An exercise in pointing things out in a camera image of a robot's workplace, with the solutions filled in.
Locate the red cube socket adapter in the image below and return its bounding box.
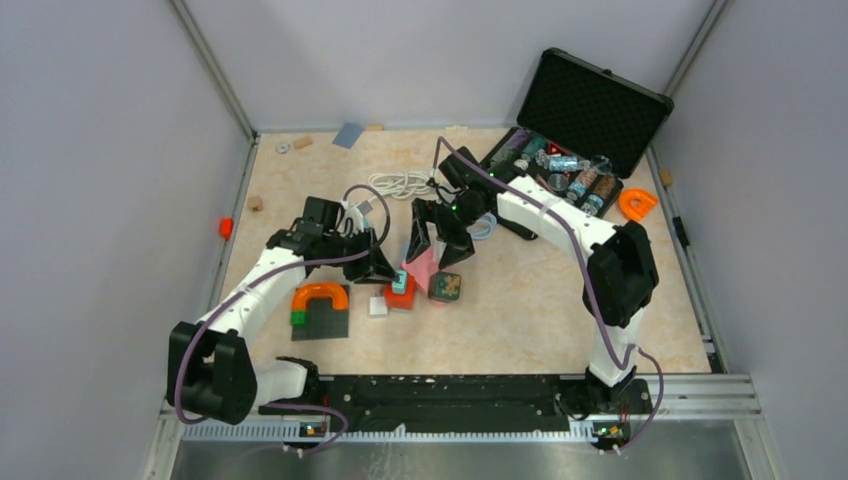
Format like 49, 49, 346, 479
384, 276, 417, 310

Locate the red orange clip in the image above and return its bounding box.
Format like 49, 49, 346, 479
218, 217, 235, 241

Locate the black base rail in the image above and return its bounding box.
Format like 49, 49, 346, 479
258, 374, 653, 434

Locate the teal small plug adapter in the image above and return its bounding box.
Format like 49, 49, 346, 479
390, 269, 409, 296

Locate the pink triangular power strip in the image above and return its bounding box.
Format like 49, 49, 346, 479
401, 247, 440, 296

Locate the grey blue card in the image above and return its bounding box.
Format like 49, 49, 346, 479
332, 123, 365, 149

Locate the orange arch toy right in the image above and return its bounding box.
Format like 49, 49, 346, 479
617, 188, 660, 222

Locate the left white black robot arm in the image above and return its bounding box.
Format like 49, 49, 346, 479
166, 197, 395, 425

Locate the orange arch block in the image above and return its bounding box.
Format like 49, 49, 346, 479
291, 282, 349, 312

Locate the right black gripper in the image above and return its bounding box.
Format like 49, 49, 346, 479
407, 195, 487, 272

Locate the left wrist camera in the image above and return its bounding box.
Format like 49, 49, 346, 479
341, 200, 373, 232

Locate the wooden block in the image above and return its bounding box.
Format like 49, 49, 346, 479
246, 195, 264, 212
292, 136, 313, 150
657, 168, 673, 188

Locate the black open case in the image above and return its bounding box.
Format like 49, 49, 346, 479
481, 47, 674, 217

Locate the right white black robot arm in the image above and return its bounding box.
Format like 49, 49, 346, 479
405, 150, 659, 412

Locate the wooden block left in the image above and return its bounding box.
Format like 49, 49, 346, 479
246, 195, 264, 212

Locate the dark green cube adapter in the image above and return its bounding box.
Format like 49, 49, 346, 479
427, 271, 462, 303

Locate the small white charger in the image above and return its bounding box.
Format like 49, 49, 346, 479
368, 296, 389, 318

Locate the wooden block top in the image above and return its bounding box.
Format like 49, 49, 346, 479
292, 136, 313, 150

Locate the dark grey building baseplate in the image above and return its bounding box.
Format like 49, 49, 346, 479
291, 285, 350, 342

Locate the wooden block right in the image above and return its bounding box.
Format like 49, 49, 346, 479
657, 168, 673, 188

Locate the green small brick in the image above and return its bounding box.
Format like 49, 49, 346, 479
290, 311, 308, 327

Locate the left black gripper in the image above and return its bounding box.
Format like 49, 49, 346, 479
323, 227, 398, 285

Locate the white coiled cable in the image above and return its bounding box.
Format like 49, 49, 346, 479
367, 170, 435, 201

